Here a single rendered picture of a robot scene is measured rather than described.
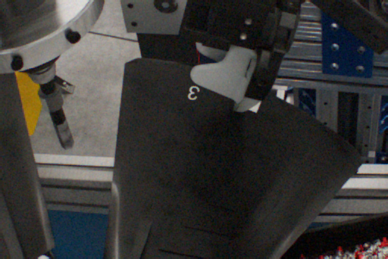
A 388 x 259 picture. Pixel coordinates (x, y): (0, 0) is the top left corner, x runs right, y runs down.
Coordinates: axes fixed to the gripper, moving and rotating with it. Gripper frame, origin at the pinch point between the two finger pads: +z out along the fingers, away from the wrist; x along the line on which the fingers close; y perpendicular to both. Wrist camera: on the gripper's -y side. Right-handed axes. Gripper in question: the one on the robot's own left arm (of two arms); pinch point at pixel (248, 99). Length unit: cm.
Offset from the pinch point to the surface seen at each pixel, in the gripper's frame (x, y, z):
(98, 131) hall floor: -91, 20, 127
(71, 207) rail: -12.3, 15.5, 42.8
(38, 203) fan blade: 21.0, 13.3, -10.5
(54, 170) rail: -13.6, 18.6, 36.7
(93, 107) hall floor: -100, 23, 128
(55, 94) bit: 22.3, 12.3, -22.1
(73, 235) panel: -14, 15, 54
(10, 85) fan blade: 15.2, 16.6, -13.4
